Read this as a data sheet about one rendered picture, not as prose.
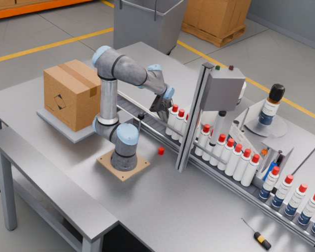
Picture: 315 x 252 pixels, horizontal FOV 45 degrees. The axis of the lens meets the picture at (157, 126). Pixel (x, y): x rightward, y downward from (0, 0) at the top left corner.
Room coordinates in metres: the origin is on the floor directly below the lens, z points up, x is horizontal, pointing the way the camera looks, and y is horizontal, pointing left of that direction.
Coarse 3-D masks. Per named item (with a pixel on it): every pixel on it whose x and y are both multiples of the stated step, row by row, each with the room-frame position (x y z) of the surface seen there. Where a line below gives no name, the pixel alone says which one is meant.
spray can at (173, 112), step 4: (176, 104) 1.84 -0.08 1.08; (172, 108) 1.82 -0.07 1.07; (176, 108) 1.81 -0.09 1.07; (172, 112) 1.81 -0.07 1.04; (176, 112) 1.82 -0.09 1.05; (172, 116) 1.80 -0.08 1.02; (168, 120) 1.81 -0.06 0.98; (172, 120) 1.80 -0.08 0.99; (168, 124) 1.81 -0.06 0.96; (172, 124) 1.80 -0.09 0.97; (168, 128) 1.81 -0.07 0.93; (168, 132) 1.80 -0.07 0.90
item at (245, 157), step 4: (244, 152) 1.55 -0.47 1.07; (248, 152) 1.54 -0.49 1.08; (240, 156) 1.55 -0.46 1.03; (244, 156) 1.54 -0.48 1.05; (248, 156) 1.54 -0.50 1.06; (240, 160) 1.54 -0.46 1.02; (244, 160) 1.53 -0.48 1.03; (248, 160) 1.54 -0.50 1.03; (240, 164) 1.54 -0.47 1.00; (244, 164) 1.53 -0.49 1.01; (236, 168) 1.55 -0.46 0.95; (240, 168) 1.53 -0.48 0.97; (244, 168) 1.53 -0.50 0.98; (236, 172) 1.54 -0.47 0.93; (240, 172) 1.53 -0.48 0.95; (232, 176) 1.55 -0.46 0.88; (236, 176) 1.53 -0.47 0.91; (240, 176) 1.53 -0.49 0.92; (236, 180) 1.53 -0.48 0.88; (240, 180) 1.54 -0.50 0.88
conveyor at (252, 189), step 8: (120, 104) 2.02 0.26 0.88; (128, 104) 2.04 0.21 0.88; (136, 112) 1.97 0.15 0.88; (144, 112) 1.98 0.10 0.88; (144, 120) 1.90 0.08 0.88; (152, 120) 1.92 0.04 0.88; (160, 128) 1.85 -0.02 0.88; (168, 136) 1.79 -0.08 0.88; (192, 152) 1.69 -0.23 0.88; (216, 168) 1.60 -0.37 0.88; (224, 176) 1.55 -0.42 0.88; (240, 184) 1.51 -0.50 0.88; (248, 192) 1.46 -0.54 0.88; (256, 192) 1.47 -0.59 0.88; (264, 200) 1.43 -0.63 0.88; (272, 208) 1.38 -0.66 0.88; (280, 208) 1.39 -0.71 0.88; (288, 216) 1.35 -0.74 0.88; (296, 216) 1.36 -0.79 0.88; (296, 224) 1.31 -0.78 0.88; (312, 224) 1.33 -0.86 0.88; (312, 232) 1.28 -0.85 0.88
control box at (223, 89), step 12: (216, 72) 1.58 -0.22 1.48; (228, 72) 1.60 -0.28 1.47; (240, 72) 1.63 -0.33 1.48; (216, 84) 1.54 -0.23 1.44; (228, 84) 1.56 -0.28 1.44; (240, 84) 1.58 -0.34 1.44; (204, 96) 1.55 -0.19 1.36; (216, 96) 1.54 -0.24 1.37; (228, 96) 1.56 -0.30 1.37; (204, 108) 1.53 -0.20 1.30; (216, 108) 1.55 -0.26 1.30; (228, 108) 1.57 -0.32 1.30
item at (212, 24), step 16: (192, 0) 5.42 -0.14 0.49; (208, 0) 5.29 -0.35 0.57; (224, 0) 5.18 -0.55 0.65; (240, 0) 5.51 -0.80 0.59; (192, 16) 5.38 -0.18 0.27; (208, 16) 5.26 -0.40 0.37; (224, 16) 5.17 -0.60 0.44; (240, 16) 5.66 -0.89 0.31; (192, 32) 5.37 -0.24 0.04; (208, 32) 5.23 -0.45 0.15; (224, 32) 5.31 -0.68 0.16; (240, 32) 5.80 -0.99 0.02
